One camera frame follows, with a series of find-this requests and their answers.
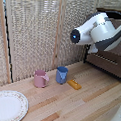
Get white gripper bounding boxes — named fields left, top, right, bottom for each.
left=87, top=41, right=99, bottom=55

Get brown drawer with handle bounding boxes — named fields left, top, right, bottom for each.
left=96, top=18, right=121, bottom=61
left=84, top=51, right=121, bottom=80

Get blue mug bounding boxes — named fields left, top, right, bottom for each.
left=55, top=65, right=69, bottom=86

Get orange rectangular block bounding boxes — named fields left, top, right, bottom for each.
left=66, top=79, right=83, bottom=91

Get pink mug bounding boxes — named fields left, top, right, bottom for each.
left=33, top=69, right=50, bottom=89

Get bamboo blind screen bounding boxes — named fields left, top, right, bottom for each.
left=0, top=0, right=100, bottom=91

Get grey white blurry object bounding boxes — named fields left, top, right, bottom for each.
left=104, top=103, right=121, bottom=121

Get thin black pole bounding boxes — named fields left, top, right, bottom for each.
left=1, top=0, right=17, bottom=83

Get white patterned plate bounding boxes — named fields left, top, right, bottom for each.
left=0, top=89, right=30, bottom=121

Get silver bar drawer handle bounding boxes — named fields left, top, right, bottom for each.
left=94, top=55, right=120, bottom=67

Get brown drawer cabinet frame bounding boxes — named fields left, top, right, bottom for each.
left=82, top=6, right=121, bottom=82

